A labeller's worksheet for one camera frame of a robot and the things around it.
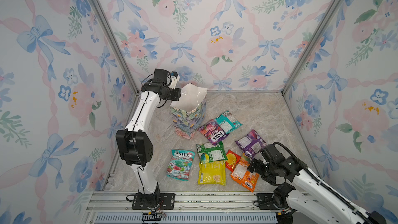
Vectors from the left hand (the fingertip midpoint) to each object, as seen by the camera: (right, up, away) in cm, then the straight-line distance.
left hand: (180, 93), depth 86 cm
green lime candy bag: (+16, -33, 0) cm, 37 cm away
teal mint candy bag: (+29, -17, +14) cm, 37 cm away
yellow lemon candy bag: (+18, -42, -5) cm, 46 cm away
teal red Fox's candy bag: (0, -38, -3) cm, 39 cm away
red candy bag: (+29, -37, 0) cm, 47 cm away
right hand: (+37, -41, -7) cm, 56 cm away
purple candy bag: (+41, -29, +4) cm, 50 cm away
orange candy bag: (+33, -43, -6) cm, 55 cm away
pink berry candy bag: (+19, -23, +10) cm, 31 cm away
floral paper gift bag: (+6, -11, -11) cm, 17 cm away
